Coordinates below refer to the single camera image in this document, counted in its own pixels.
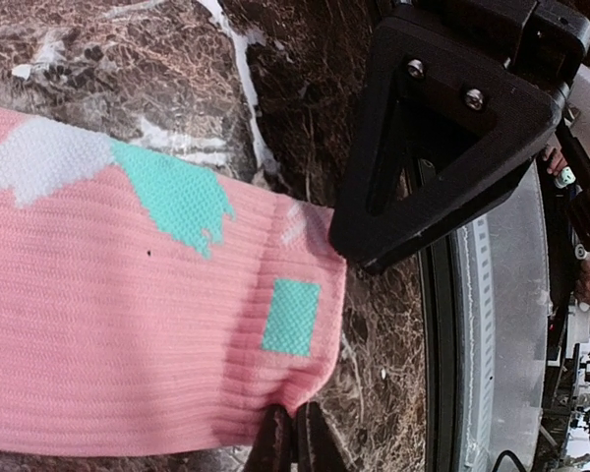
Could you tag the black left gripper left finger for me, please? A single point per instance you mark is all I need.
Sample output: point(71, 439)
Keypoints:
point(271, 450)

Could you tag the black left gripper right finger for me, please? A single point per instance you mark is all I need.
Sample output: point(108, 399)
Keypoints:
point(316, 448)

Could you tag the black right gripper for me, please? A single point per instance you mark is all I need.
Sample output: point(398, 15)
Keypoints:
point(458, 97)

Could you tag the pink patterned sock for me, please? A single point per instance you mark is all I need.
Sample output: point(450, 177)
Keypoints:
point(149, 305)

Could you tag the white slotted cable duct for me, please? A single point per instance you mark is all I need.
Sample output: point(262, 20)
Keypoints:
point(479, 344)

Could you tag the black front rail frame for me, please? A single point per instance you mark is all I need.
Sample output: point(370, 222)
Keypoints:
point(438, 270)

